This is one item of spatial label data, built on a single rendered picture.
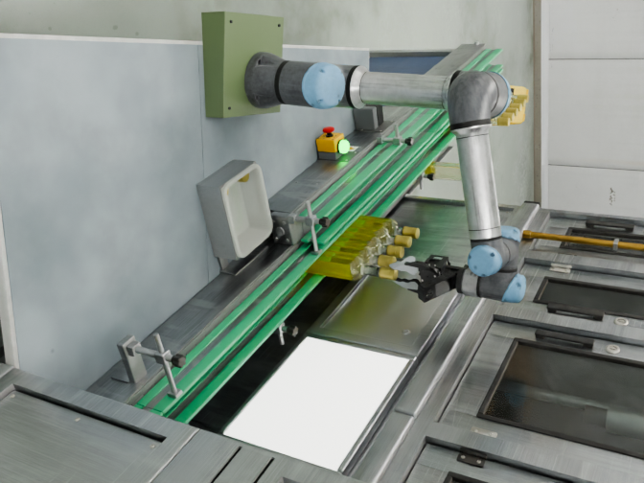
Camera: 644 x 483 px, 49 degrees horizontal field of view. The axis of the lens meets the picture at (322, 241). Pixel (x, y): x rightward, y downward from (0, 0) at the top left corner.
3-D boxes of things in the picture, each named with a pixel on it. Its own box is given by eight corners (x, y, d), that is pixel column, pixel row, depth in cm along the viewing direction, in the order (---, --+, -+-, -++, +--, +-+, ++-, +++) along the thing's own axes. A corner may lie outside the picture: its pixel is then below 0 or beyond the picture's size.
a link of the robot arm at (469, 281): (476, 303, 183) (475, 276, 179) (460, 300, 185) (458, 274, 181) (486, 287, 188) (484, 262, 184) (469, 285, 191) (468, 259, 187)
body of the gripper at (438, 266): (430, 276, 197) (471, 283, 191) (419, 292, 191) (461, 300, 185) (428, 253, 194) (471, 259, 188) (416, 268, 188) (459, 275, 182)
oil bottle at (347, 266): (297, 271, 209) (360, 283, 198) (293, 256, 206) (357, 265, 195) (306, 262, 213) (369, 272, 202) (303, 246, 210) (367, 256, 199)
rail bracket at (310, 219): (293, 252, 205) (331, 258, 199) (284, 201, 197) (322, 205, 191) (299, 247, 207) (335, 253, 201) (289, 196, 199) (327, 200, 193)
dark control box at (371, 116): (354, 128, 256) (375, 129, 252) (351, 108, 252) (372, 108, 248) (364, 121, 262) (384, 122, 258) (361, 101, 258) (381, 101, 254)
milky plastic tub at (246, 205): (215, 257, 194) (240, 262, 190) (196, 184, 184) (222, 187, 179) (250, 228, 207) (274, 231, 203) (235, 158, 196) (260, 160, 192)
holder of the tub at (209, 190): (218, 273, 197) (241, 277, 193) (195, 184, 184) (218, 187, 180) (252, 243, 210) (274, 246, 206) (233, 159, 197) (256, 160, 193)
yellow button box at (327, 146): (317, 158, 236) (336, 160, 232) (313, 138, 232) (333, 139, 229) (327, 150, 241) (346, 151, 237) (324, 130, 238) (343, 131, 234)
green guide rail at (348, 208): (301, 241, 208) (324, 245, 204) (300, 239, 207) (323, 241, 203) (486, 66, 335) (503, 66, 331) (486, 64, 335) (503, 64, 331)
